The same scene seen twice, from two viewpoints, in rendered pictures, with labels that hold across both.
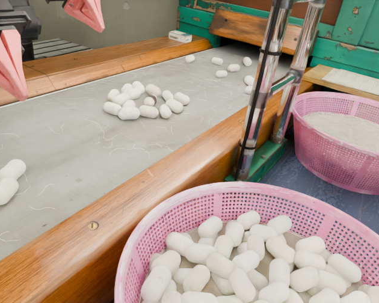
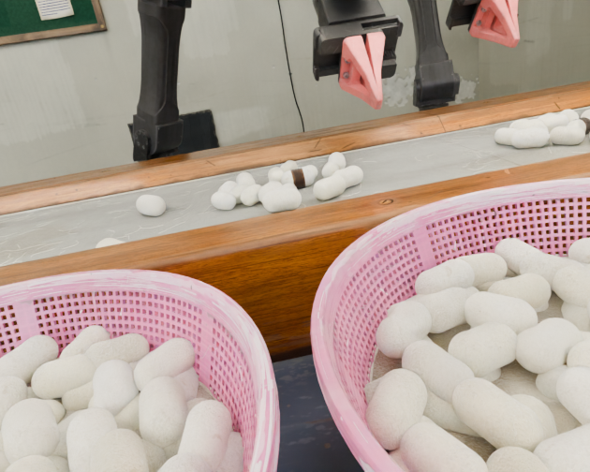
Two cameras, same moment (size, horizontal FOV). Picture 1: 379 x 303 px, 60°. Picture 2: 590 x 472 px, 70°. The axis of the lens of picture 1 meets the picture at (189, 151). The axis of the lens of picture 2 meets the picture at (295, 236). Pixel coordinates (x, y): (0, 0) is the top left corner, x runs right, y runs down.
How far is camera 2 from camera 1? 0.17 m
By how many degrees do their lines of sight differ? 50
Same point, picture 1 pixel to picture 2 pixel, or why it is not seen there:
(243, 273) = not seen: outside the picture
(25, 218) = not seen: hidden behind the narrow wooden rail
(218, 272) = (568, 292)
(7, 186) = (331, 180)
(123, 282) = (376, 239)
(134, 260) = (418, 240)
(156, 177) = (514, 174)
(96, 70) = (510, 109)
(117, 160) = not seen: hidden behind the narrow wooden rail
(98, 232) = (388, 206)
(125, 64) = (563, 101)
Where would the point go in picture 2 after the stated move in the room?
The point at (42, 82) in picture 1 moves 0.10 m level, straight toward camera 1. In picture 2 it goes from (430, 123) to (418, 136)
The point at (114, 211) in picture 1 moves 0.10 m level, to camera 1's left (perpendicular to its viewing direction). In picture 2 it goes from (421, 195) to (326, 182)
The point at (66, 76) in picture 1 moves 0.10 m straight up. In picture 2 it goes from (464, 117) to (462, 45)
